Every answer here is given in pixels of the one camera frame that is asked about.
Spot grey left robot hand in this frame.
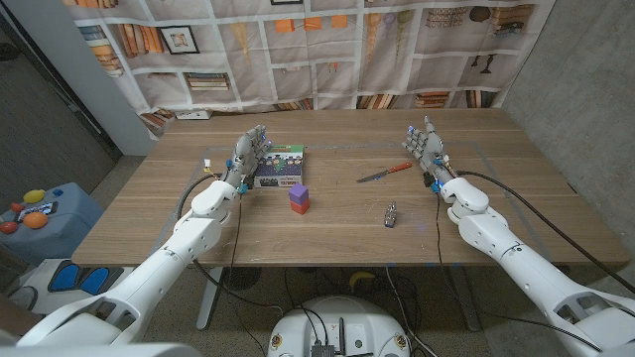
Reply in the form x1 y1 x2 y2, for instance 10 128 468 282
221 124 273 193

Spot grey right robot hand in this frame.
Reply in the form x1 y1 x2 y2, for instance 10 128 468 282
402 115 455 187

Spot purple magnetic block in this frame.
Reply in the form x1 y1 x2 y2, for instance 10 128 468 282
289 183 310 206

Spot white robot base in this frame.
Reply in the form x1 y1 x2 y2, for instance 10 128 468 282
266 296 412 357

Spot orange toy fruit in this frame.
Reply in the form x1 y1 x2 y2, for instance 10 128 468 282
23 211 49 230

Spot Peanuts puzzle box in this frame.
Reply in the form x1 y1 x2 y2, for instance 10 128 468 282
252 144 306 188

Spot white power strip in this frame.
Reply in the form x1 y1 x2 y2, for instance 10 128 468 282
175 109 213 121

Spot printed bookshelf backdrop cloth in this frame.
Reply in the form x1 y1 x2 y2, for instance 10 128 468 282
62 0 557 138

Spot black round floor object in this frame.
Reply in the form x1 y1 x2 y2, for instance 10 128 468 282
221 266 263 293

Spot yellow banana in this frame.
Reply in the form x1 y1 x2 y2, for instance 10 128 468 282
348 271 377 293

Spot metal table leg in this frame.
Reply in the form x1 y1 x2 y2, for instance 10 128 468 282
448 265 482 332
195 266 224 331

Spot blue foot pedal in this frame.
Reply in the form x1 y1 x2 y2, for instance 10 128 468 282
48 262 80 293
78 267 110 297

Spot grey-blue storage box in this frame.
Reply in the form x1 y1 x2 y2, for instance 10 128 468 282
0 181 91 267

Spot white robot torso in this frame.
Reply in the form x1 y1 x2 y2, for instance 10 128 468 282
0 342 202 357

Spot white pedal board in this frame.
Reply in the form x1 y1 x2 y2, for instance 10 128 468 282
9 258 135 316

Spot red-handled knife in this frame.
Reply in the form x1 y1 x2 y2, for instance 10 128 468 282
355 162 414 184

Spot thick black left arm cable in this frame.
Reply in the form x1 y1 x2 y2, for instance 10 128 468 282
176 173 222 222

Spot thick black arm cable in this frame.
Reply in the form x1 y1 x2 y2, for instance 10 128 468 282
176 173 222 222
455 170 635 295

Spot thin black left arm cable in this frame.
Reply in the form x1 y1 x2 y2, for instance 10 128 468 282
228 191 244 279

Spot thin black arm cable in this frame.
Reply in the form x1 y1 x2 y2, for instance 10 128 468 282
435 191 604 352
228 191 244 279

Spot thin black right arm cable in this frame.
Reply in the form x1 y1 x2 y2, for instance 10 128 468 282
435 191 604 352

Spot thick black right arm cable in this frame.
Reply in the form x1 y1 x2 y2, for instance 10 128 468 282
455 170 635 295

